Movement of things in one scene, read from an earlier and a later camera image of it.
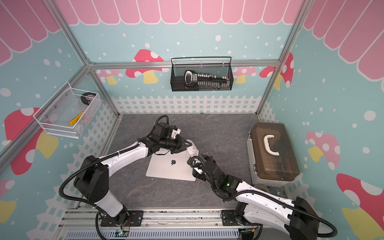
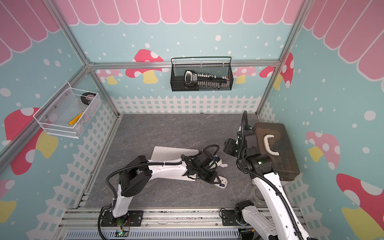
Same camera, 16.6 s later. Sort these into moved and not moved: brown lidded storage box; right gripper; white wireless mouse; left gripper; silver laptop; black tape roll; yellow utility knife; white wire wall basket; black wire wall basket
Moved: white wireless mouse; left gripper; right gripper
Not moved: yellow utility knife; brown lidded storage box; white wire wall basket; black wire wall basket; silver laptop; black tape roll
